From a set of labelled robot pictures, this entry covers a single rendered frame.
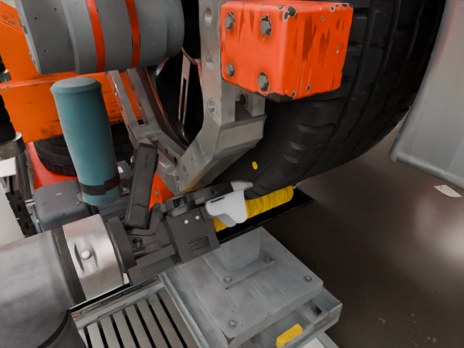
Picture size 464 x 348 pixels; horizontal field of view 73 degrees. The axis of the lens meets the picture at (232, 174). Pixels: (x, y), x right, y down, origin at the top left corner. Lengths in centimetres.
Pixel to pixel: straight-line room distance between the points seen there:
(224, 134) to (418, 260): 117
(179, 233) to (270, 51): 24
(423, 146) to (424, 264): 111
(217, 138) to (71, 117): 37
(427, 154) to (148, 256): 32
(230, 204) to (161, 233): 10
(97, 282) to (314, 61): 31
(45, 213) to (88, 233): 55
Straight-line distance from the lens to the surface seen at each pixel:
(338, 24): 29
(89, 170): 71
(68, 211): 92
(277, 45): 25
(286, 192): 68
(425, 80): 33
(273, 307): 84
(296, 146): 39
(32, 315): 40
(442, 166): 33
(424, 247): 150
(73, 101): 65
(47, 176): 140
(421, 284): 134
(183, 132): 70
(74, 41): 49
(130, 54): 51
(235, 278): 87
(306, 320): 92
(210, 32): 34
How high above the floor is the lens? 90
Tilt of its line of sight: 31 degrees down
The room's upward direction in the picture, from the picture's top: straight up
